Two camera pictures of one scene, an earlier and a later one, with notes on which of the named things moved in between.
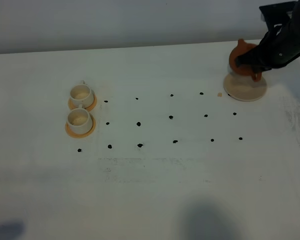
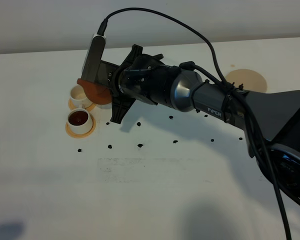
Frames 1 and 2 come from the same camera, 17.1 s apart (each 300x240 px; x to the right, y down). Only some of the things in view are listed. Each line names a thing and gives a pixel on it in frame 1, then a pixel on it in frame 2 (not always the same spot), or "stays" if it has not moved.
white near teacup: (80, 120) stays
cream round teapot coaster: (242, 87) stays
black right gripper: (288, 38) → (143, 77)
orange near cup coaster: (80, 135) stays
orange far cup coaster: (71, 106) stays
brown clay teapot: (241, 47) → (98, 94)
